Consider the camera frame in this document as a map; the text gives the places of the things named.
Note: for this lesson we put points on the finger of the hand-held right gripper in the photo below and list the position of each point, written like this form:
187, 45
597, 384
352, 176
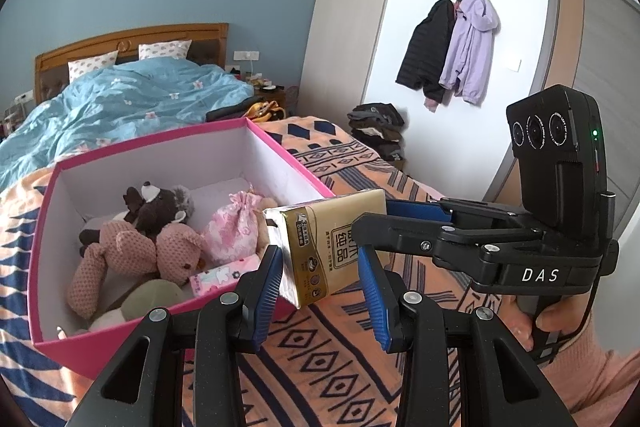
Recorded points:
400, 232
415, 209

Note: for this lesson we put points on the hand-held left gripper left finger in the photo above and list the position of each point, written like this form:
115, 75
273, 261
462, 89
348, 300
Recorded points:
267, 292

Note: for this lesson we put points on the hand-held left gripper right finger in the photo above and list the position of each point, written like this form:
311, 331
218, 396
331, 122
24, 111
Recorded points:
372, 297

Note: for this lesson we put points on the pink floral tissue pack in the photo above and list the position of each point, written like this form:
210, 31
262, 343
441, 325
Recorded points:
225, 276

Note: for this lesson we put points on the yellow tissue pack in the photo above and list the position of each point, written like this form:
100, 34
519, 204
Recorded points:
320, 242

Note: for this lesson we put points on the cream plush toy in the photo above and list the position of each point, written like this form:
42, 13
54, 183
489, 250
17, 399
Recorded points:
262, 203

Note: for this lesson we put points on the green plush toy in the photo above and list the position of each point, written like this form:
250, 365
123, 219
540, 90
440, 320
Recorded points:
145, 299

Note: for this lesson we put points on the pink cardboard box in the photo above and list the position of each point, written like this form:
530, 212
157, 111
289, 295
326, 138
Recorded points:
280, 167

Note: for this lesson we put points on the brown hedgehog plush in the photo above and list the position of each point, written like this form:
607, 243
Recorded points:
155, 207

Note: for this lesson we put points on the pink knitted plush bear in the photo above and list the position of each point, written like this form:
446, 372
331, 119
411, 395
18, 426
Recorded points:
125, 252

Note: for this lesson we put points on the person's right hand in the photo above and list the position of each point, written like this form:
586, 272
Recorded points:
555, 317

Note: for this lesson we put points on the orange patterned blanket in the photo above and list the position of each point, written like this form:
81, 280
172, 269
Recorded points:
325, 357

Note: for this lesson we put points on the pile of dark clothes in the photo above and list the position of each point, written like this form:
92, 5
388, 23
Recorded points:
377, 129

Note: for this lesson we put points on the grey wooden door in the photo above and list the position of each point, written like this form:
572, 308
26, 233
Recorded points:
590, 57

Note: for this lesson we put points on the lilac hoodie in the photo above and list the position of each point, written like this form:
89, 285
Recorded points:
470, 52

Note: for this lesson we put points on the black jacket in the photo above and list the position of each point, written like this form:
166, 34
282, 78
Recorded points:
427, 52

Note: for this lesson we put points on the yellow bag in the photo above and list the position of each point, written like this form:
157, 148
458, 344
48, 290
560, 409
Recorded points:
262, 109

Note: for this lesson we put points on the dark garment on bed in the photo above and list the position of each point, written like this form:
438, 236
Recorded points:
227, 113

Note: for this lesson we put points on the wooden nightstand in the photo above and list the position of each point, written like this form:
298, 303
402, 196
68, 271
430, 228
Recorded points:
267, 89

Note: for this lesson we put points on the blue floral duvet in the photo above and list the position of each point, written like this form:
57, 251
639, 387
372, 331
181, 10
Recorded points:
125, 102

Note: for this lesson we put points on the cluttered bedside table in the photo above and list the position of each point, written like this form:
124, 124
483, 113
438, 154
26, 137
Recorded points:
7, 117

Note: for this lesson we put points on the white wall switch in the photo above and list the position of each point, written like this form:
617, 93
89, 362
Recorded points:
515, 66

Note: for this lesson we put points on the white wall socket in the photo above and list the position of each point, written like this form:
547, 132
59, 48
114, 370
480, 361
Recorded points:
23, 96
246, 56

